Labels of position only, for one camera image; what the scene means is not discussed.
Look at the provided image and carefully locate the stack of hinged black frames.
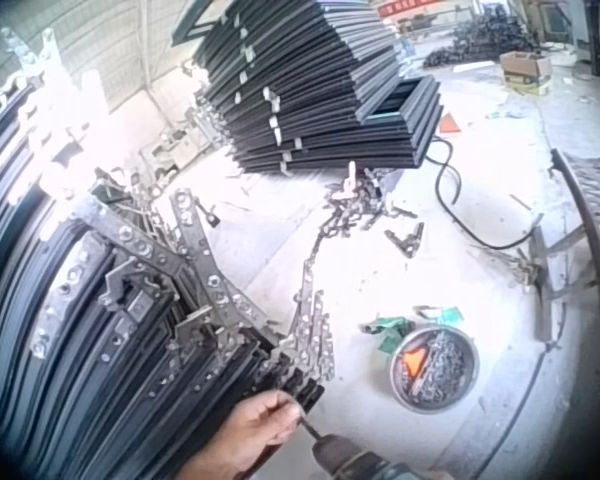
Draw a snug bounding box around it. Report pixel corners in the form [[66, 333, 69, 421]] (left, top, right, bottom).
[[0, 27, 326, 480]]

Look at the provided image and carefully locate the green power drill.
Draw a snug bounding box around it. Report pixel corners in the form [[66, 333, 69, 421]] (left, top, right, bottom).
[[296, 417, 434, 480]]

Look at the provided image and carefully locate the red banner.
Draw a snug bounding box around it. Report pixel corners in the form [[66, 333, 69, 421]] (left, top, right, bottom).
[[376, 0, 449, 17]]

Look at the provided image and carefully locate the green metal frame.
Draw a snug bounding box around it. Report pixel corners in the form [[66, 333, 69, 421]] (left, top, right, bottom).
[[171, 0, 224, 50]]

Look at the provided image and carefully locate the black cable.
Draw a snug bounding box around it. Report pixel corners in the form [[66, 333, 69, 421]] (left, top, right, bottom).
[[423, 137, 537, 251]]

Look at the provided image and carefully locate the green plastic bag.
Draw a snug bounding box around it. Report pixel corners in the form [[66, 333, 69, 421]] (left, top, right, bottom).
[[358, 314, 414, 357]]

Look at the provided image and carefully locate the green and white packet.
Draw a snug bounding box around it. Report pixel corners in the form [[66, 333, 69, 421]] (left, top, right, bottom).
[[413, 304, 465, 327]]

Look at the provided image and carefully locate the cardboard box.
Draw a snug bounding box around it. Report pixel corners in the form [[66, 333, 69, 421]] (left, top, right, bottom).
[[498, 49, 554, 96]]

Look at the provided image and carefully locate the metal mesh rack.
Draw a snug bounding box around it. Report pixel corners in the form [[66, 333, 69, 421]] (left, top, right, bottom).
[[522, 148, 600, 346]]

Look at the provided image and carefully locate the person's left hand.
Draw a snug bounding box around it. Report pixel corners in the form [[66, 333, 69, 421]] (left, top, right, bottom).
[[218, 389, 307, 480]]

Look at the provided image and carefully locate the row of metal hinge stays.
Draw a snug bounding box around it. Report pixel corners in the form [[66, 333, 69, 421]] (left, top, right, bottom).
[[278, 248, 342, 387]]

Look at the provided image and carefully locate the white workshop machine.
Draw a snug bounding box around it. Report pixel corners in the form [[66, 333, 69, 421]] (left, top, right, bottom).
[[144, 112, 219, 174]]

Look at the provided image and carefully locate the orange triangular plastic piece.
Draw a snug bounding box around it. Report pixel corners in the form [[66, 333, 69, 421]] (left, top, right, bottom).
[[402, 348, 427, 379], [439, 111, 462, 137]]

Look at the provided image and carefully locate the metal bowl of screws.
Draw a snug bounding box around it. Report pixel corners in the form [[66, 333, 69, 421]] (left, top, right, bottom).
[[388, 324, 480, 414]]

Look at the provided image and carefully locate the black corner bracket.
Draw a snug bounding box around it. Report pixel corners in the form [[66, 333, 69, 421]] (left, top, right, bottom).
[[383, 222, 426, 260]]

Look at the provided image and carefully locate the heap of metal brackets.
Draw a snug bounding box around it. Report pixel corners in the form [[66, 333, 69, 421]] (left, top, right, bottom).
[[322, 162, 421, 239]]

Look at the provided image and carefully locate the heap of black parts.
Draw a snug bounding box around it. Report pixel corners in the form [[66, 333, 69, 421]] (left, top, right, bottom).
[[422, 7, 539, 69]]

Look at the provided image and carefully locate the tall stack of black frames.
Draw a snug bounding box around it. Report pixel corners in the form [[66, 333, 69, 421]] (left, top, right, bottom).
[[192, 0, 444, 176]]

